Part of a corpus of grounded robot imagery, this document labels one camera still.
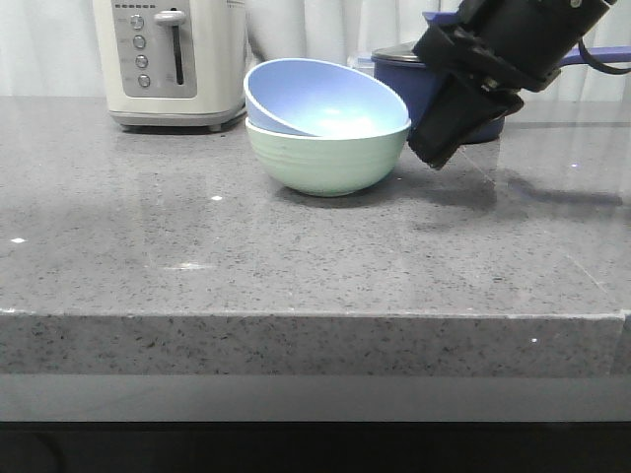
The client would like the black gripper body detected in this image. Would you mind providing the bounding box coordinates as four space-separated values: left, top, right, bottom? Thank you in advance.
412 24 561 93

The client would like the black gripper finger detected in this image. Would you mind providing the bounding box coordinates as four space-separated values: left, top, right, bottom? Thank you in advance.
408 75 524 169

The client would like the blue bowl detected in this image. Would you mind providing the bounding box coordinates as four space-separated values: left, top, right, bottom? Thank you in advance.
244 58 409 139

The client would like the green bowl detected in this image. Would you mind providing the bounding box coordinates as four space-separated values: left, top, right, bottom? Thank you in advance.
245 119 410 197

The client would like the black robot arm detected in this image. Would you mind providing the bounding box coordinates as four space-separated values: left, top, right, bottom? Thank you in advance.
408 0 613 169

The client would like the glass pot lid blue knob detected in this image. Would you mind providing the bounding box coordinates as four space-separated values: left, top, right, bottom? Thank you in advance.
371 12 458 64

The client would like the dark blue saucepan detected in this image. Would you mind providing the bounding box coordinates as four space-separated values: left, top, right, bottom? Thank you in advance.
372 41 630 144

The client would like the clear plastic container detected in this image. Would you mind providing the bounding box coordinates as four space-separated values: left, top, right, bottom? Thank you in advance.
346 52 375 76

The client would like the cream white toaster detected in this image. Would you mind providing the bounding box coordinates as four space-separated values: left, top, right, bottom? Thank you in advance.
93 0 247 129

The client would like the white curtain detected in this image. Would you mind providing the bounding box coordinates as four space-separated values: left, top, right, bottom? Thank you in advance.
1 1 630 101

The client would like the black cable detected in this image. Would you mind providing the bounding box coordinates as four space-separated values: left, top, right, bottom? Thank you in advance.
576 37 631 76

